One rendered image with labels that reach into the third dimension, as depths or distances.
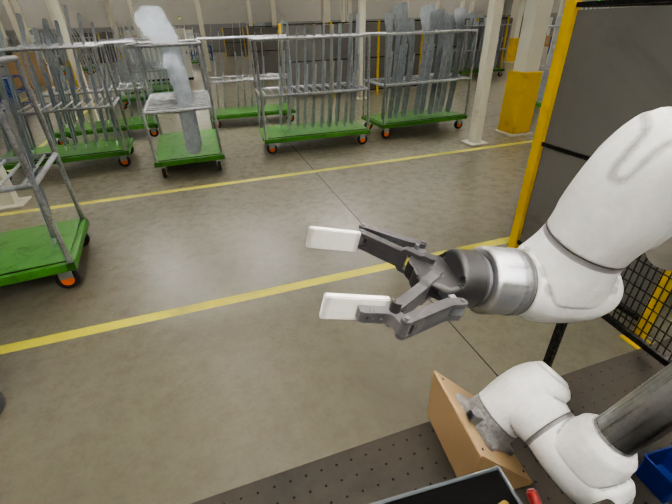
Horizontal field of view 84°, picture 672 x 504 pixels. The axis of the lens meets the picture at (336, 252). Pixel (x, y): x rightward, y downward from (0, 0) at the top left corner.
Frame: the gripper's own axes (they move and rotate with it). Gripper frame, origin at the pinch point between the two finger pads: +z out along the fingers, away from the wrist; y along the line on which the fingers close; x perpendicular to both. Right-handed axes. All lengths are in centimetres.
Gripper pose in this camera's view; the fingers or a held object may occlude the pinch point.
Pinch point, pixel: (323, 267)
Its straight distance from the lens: 44.0
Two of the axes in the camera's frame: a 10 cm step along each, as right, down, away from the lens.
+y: -1.7, -5.5, 8.2
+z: -9.6, -0.8, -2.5
